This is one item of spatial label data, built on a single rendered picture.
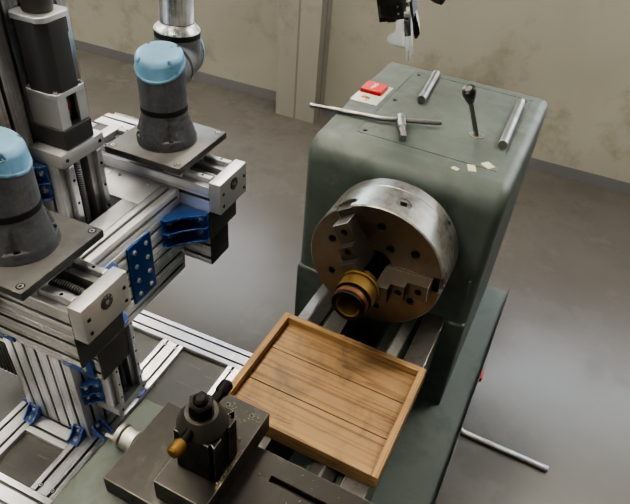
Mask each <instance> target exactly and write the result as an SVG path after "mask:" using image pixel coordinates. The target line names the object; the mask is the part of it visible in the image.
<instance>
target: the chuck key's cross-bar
mask: <svg viewBox="0 0 630 504"><path fill-rule="evenodd" d="M309 107H310V108H315V109H321V110H326V111H331V112H337V113H342V114H347V115H352V116H358V117H363V118H368V119H374V120H379V121H386V122H397V120H398V117H385V116H379V115H373V114H368V113H363V112H357V111H352V110H347V109H341V108H336V107H331V106H325V105H320V104H315V103H310V105H309ZM406 123H415V124H429V125H442V121H441V120H428V119H414V118H406Z"/></svg>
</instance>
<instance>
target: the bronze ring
mask: <svg viewBox="0 0 630 504"><path fill-rule="evenodd" d="M376 281H377V279H376V278H375V276H374V275H373V274H372V273H370V272H369V271H367V270H364V271H363V272H361V271H357V270H350V271H347V272H345V273H344V274H343V275H342V276H341V277H340V279H339V284H338V285H337V286H336V288H335V293H334V294H333V296H332V299H331V302H332V306H333V308H334V310H335V311H336V312H337V313H338V314H339V315H340V316H342V317H343V318H345V319H348V320H358V319H360V318H362V317H363V315H364V314H365V313H366V312H368V311H369V310H370V308H371V307H372V305H374V304H375V303H376V302H377V301H378V299H379V297H380V290H379V287H378V285H377V283H376Z"/></svg>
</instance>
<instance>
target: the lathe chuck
mask: <svg viewBox="0 0 630 504"><path fill-rule="evenodd" d="M400 199H403V200H406V201H408V202H409V203H410V204H411V208H410V209H403V208H401V207H399V206H398V205H397V204H396V201H397V200H400ZM352 202H354V203H352ZM349 203H352V204H351V207H352V209H353V211H354V213H355V215H356V217H357V219H358V221H359V223H360V225H361V227H362V229H363V231H364V233H365V235H366V237H367V239H368V241H369V243H370V245H371V247H372V249H373V250H377V251H379V252H381V253H383V254H384V255H385V256H386V257H387V258H388V259H389V260H390V261H391V263H392V265H393V266H396V267H400V268H403V269H406V270H410V271H413V272H417V273H420V274H423V275H427V276H430V277H434V278H437V279H441V280H443V282H442V286H441V289H440V290H439V292H438V293H437V292H434V291H431V293H430V295H429V297H428V299H427V301H426V302H423V301H420V300H417V299H413V298H410V297H407V296H406V297H405V299H404V300H403V302H402V301H399V300H395V299H392V298H389V299H388V301H387V303H384V302H380V301H377V302H376V303H375V304H374V305H372V307H371V308H370V310H369V311H368V312H366V313H365V314H364V316H367V317H369V318H372V319H376V320H381V321H387V322H403V321H409V320H412V319H415V318H418V317H420V316H422V315H424V314H425V313H427V312H428V311H429V310H430V309H432V308H433V306H434V305H435V304H436V303H437V301H438V299H439V297H440V295H441V293H442V291H443V289H444V287H445V285H446V283H447V281H448V279H449V277H450V275H451V272H452V270H453V266H454V259H455V253H454V245H453V241H452V238H451V235H450V233H449V231H448V229H447V227H446V225H445V224H444V222H443V221H442V219H441V218H440V217H439V216H438V214H437V213H436V212H435V211H434V210H433V209H432V208H431V207H430V206H428V205H427V204H426V203H425V202H423V201H422V200H420V199H419V198H417V197H416V196H414V195H412V194H410V193H408V192H406V191H403V190H400V189H397V188H393V187H389V186H381V185H371V186H363V187H359V188H356V189H354V190H351V191H349V192H348V193H346V194H344V195H343V196H342V197H341V198H340V199H339V200H338V201H337V202H336V203H335V204H334V205H333V206H332V207H331V209H330V210H329V211H328V212H327V213H326V214H325V216H324V217H323V218H322V219H321V220H320V221H319V223H318V224H317V226H316V228H315V230H314V232H313V235H312V240H311V255H312V260H313V264H314V266H315V269H316V271H317V273H318V275H319V277H320V279H321V281H322V282H323V283H324V285H325V286H326V287H327V289H328V290H329V291H330V292H331V293H332V294H334V293H335V288H336V286H337V285H338V284H339V279H340V277H341V276H342V275H343V274H344V273H343V271H342V269H341V267H340V265H341V264H342V262H343V261H344V260H343V258H342V256H341V254H340V252H339V251H338V248H339V247H340V245H341V242H340V240H339V238H338V236H337V234H336V232H335V230H334V228H333V226H334V224H335V223H336V222H337V221H338V220H339V218H340V215H339V212H338V210H339V207H341V206H343V205H345V204H349ZM374 254H375V253H374ZM390 261H386V260H383V259H381V258H380V257H378V256H377V255H376V254H375V255H374V256H373V258H372V259H371V261H370V262H369V263H368V266H369V267H370V268H371V269H373V270H374V271H375V272H376V273H377V274H376V275H378V277H377V280H378V278H379V277H380V275H381V273H382V272H383V270H384V269H385V267H386V265H387V264H388V265H389V264H390Z"/></svg>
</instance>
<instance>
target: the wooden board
mask: <svg viewBox="0 0 630 504"><path fill-rule="evenodd" d="M425 373H426V369H424V368H422V367H419V366H417V365H415V364H412V363H410V362H407V361H405V360H402V359H400V358H397V357H395V356H393V355H390V354H388V353H385V352H383V351H380V350H378V349H376V348H373V347H371V346H368V345H366V344H363V343H361V342H358V341H356V340H354V339H351V338H349V337H346V336H344V335H341V334H339V333H337V332H334V331H332V330H329V329H327V328H324V327H322V326H319V325H317V324H315V323H312V322H310V321H307V320H305V319H302V318H300V317H298V316H295V315H293V314H290V313H288V312H285V313H284V314H283V316H282V317H281V318H280V320H279V321H278V322H277V323H276V325H275V326H274V327H273V329H272V330H271V331H270V332H269V334H268V335H267V336H266V338H265V339H264V340H263V341H262V343H261V344H260V345H259V347H258V348H257V349H256V350H255V352H254V353H253V354H252V356H251V357H250V358H249V359H248V361H247V362H246V363H245V365H244V366H243V367H242V368H241V370H240V371H239V372H238V373H237V375H236V376H235V377H234V379H233V380H232V381H231V382H232V384H233V389H232V390H231V392H230V393H229V394H230V395H233V396H235V397H237V398H239V399H241V400H243V401H245V402H247V403H249V404H252V405H254V406H256V407H258V408H260V409H262V410H264V411H266V412H268V413H270V415H269V430H268V431H267V433H266V434H265V436H267V437H269V438H271V439H273V440H275V441H277V442H279V443H281V444H283V445H285V446H287V447H289V448H291V449H293V450H295V451H297V452H299V453H301V454H304V455H306V456H308V457H310V458H312V459H314V460H316V461H318V462H320V463H322V464H324V465H326V466H328V467H330V468H332V469H334V470H336V471H338V472H340V473H342V474H344V475H346V476H348V477H351V478H353V479H355V480H357V481H359V482H361V483H363V484H365V485H367V486H369V487H371V488H373V489H375V488H376V486H377V483H378V481H379V479H380V477H381V474H382V472H383V470H384V468H385V466H386V463H387V461H388V459H389V457H390V454H391V452H392V450H393V447H394V445H395V443H396V441H397V439H398V436H399V434H400V432H401V430H402V427H403V425H404V423H405V421H406V418H407V416H408V414H409V411H410V409H411V407H412V405H413V403H414V400H415V398H416V396H417V394H418V391H419V389H420V387H421V385H422V382H423V380H424V377H425Z"/></svg>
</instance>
